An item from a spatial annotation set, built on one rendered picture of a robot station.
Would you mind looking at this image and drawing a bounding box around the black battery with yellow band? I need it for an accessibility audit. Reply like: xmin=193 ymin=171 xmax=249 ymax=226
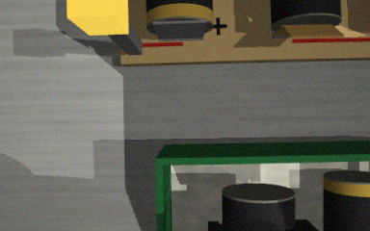
xmin=323 ymin=170 xmax=370 ymax=231
xmin=145 ymin=0 xmax=214 ymax=35
xmin=271 ymin=0 xmax=342 ymax=32
xmin=222 ymin=183 xmax=296 ymax=231

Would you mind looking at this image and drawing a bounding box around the green open box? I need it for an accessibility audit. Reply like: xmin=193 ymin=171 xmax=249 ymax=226
xmin=155 ymin=140 xmax=370 ymax=231

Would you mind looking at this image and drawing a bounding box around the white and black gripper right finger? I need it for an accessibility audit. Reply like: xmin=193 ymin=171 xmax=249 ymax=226
xmin=295 ymin=219 xmax=319 ymax=231

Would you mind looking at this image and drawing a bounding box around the tan flat circuit board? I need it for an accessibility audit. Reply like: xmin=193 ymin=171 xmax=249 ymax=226
xmin=66 ymin=0 xmax=370 ymax=66

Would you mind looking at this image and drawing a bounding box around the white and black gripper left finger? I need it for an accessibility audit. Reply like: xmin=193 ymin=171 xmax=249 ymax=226
xmin=208 ymin=221 xmax=225 ymax=231

